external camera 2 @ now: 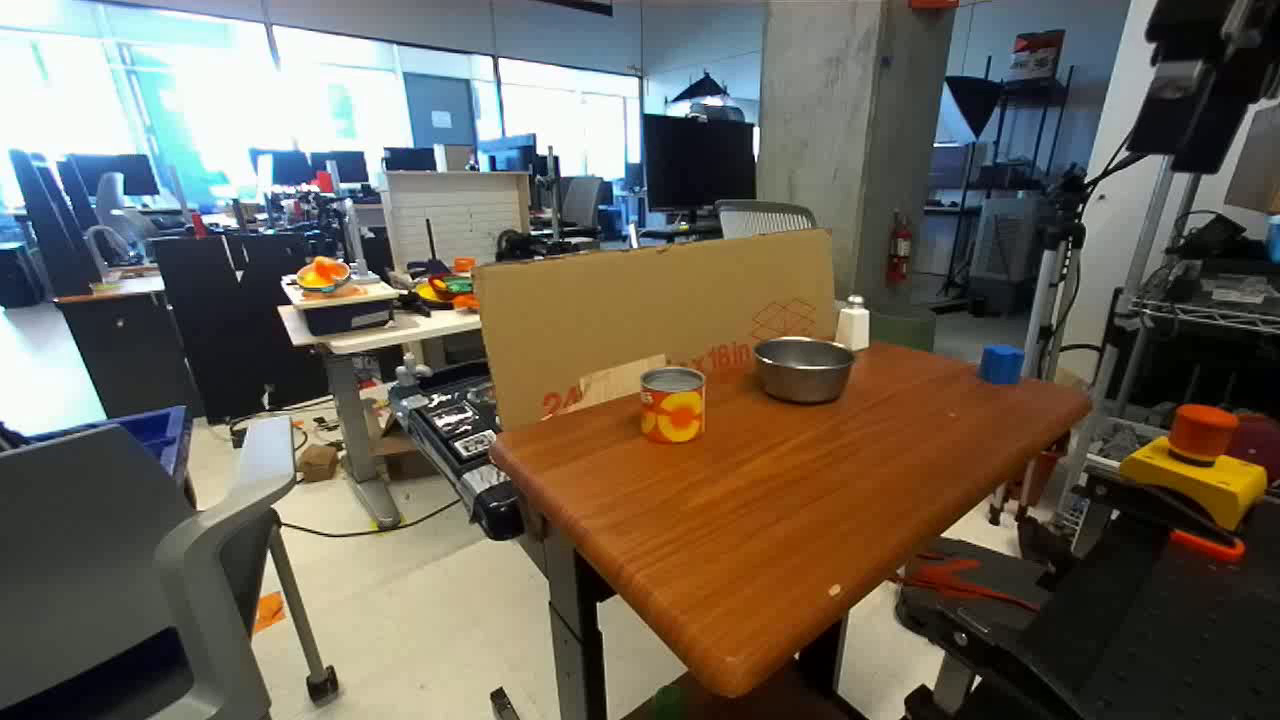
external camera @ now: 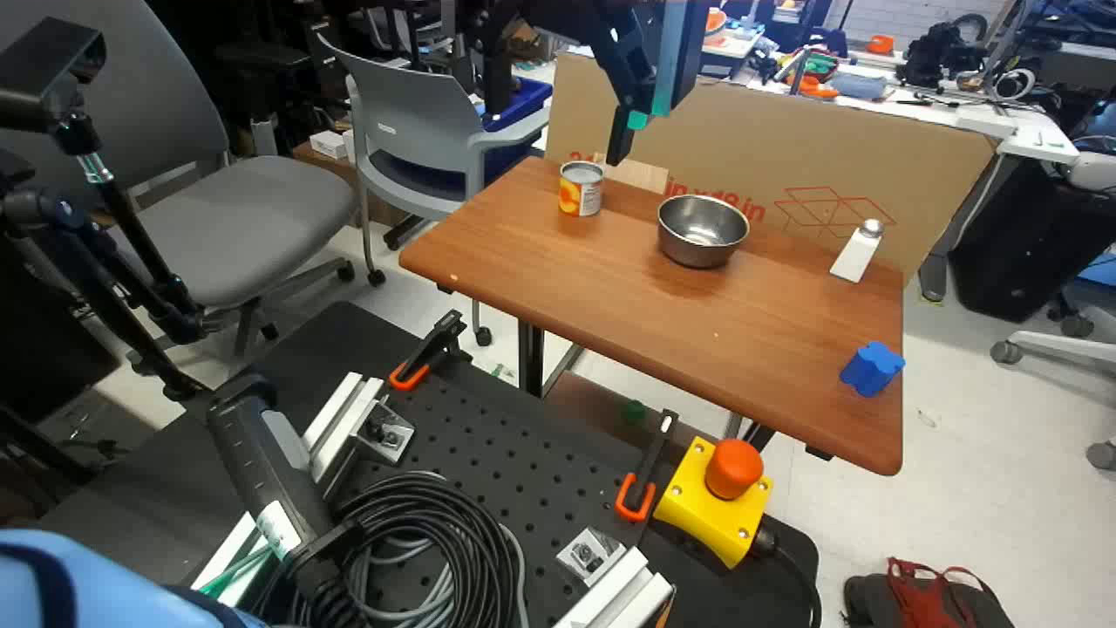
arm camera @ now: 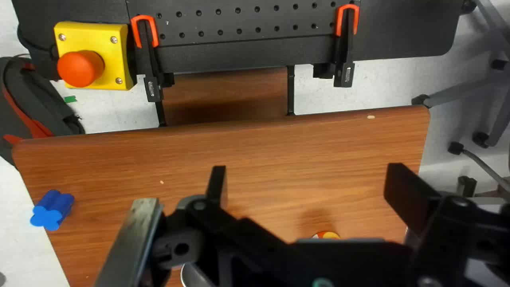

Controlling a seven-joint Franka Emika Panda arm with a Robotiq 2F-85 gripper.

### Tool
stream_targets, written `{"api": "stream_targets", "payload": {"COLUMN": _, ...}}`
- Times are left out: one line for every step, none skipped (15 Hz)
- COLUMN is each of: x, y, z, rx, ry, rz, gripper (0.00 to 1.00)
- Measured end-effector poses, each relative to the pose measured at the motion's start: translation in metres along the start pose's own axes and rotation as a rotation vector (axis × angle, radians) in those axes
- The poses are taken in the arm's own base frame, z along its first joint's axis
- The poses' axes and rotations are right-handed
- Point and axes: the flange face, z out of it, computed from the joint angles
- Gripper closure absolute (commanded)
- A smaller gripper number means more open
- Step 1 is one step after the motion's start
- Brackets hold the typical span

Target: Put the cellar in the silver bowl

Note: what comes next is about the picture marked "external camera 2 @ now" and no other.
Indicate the orange yellow tin can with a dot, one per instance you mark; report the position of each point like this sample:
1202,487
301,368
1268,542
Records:
675,404

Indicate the white salt cellar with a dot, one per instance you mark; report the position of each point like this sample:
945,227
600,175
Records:
852,324

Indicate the red fire extinguisher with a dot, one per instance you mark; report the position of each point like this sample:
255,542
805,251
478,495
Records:
902,251

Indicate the orange handled clamp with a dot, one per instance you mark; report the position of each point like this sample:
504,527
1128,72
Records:
1231,551

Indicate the brown cardboard sheet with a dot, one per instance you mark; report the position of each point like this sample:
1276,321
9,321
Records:
557,321

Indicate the white desk with toys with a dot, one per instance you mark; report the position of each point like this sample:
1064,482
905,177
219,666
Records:
346,349

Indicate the grey office chair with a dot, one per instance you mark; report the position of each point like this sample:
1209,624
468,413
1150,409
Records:
124,602

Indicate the blue cube block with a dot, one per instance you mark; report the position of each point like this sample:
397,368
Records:
1002,365

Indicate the yellow emergency stop button box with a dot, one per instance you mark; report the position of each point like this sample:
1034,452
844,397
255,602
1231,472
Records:
1196,464

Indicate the silver metal bowl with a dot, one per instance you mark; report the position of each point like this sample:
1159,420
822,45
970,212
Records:
802,368

